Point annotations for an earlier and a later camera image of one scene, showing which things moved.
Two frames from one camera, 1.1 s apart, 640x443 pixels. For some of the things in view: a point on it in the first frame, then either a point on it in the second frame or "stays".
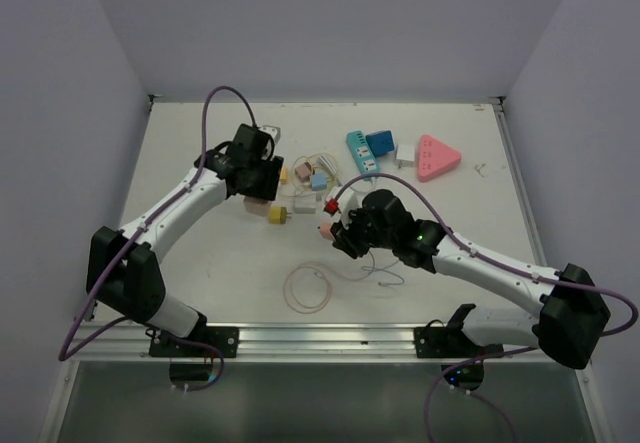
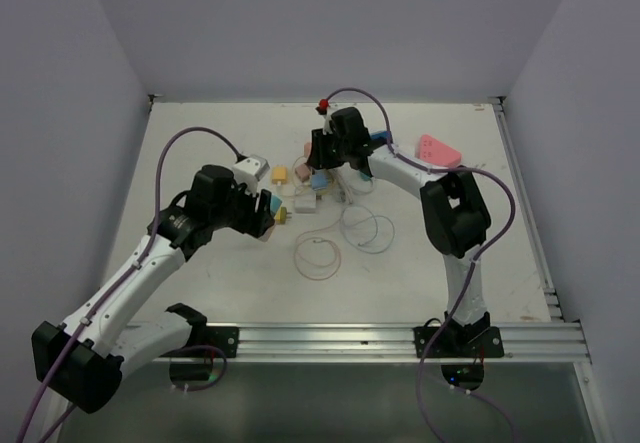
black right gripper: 345,238 -> 319,158
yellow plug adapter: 278,215 stays
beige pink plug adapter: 303,171 stays
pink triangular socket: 435,158 stays
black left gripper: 267,189 -> 256,222
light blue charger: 319,181 stays
